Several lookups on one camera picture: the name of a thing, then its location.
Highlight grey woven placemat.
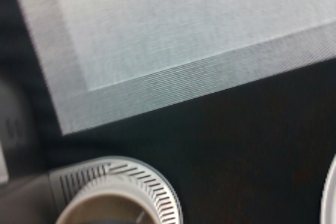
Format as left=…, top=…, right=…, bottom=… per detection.
left=18, top=0, right=336, bottom=134

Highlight white two-tier round shelf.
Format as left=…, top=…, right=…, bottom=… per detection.
left=319, top=156, right=336, bottom=224

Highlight grey coffee machine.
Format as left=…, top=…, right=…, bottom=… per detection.
left=0, top=76, right=183, bottom=224

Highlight white ceramic mug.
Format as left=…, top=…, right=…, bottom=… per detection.
left=55, top=194, right=160, bottom=224

